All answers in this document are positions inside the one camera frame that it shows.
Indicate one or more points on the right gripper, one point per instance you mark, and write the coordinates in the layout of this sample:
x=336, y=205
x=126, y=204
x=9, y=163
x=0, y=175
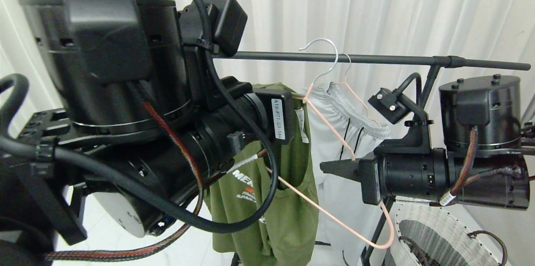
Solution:
x=401, y=174

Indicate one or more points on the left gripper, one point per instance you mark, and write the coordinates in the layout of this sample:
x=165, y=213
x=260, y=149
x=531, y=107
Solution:
x=250, y=120

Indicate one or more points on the pink clothes hanger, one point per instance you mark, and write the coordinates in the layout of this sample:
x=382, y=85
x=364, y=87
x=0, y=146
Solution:
x=359, y=99
x=309, y=92

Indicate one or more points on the pale grey shorts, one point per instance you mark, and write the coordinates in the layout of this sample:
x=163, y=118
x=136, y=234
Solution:
x=338, y=199

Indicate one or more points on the green garment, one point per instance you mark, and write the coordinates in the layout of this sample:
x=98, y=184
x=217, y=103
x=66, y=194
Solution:
x=292, y=216

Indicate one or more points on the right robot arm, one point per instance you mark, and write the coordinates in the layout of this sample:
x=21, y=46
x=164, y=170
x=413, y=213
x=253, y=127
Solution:
x=480, y=111

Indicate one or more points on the white laundry basket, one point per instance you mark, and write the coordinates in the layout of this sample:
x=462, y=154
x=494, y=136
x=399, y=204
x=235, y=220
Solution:
x=443, y=232

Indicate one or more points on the black clothes rack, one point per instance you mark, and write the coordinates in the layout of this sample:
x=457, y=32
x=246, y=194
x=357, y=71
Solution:
x=397, y=59

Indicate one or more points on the white curtain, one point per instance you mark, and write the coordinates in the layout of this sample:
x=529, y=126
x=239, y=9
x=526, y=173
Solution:
x=376, y=7

